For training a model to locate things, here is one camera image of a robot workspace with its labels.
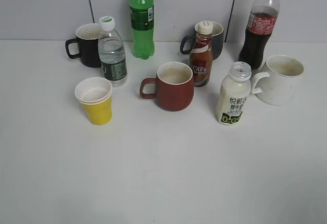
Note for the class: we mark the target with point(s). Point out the yellow paper cup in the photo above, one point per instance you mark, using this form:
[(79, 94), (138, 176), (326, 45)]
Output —
[(95, 96)]

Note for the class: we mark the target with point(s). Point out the white milk bottle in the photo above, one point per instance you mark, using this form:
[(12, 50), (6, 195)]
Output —
[(234, 90)]

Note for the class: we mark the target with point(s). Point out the red ceramic mug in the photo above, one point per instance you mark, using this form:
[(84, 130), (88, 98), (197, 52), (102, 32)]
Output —
[(174, 86)]

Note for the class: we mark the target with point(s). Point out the brown coffee drink bottle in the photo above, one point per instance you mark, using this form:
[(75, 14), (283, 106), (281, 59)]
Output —
[(201, 56)]

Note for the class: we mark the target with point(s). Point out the clear water bottle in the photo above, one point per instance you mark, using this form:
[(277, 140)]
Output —
[(112, 52)]

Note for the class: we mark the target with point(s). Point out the dark grey ceramic mug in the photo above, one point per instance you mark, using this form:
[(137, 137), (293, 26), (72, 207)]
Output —
[(217, 40)]

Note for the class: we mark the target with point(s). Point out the green soda bottle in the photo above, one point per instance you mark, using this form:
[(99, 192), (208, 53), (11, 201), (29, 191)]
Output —
[(142, 23)]

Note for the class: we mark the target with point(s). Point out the black ceramic mug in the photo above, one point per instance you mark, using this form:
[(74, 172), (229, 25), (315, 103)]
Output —
[(87, 41)]

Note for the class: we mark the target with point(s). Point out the white ceramic mug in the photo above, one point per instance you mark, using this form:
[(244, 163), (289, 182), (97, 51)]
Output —
[(278, 80)]

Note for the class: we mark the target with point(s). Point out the dark cola bottle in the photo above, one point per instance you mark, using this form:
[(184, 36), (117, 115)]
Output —
[(260, 25)]

